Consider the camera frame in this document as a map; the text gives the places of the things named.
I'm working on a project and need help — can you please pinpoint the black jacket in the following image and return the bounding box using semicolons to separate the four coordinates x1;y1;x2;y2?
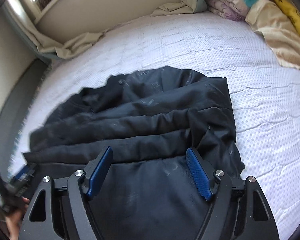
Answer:
22;65;246;240

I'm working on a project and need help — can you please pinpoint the white textured bedspread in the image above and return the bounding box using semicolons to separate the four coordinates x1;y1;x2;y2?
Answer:
5;11;300;240

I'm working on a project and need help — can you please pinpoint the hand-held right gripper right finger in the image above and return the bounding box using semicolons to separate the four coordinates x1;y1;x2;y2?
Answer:
186;147;280;240

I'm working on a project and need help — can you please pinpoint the yellow cloth with black print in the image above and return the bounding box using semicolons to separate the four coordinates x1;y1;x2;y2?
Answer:
267;0;300;46

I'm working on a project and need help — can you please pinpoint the cream blanket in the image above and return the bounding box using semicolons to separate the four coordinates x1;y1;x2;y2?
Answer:
244;0;300;73

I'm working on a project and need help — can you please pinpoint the grey bed frame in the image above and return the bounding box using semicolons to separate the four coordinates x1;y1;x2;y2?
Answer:
0;59;51;157

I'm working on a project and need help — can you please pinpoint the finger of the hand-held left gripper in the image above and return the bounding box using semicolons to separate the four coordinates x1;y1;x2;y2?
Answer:
8;163;38;198

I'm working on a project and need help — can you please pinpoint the white window sill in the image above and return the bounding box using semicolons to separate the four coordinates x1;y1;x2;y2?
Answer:
34;0;81;25

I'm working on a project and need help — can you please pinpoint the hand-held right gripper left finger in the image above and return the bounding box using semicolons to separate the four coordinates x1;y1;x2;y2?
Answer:
19;146;114;240

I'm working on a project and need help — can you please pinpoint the person's left hand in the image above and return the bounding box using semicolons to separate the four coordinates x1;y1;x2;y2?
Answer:
4;197;31;240

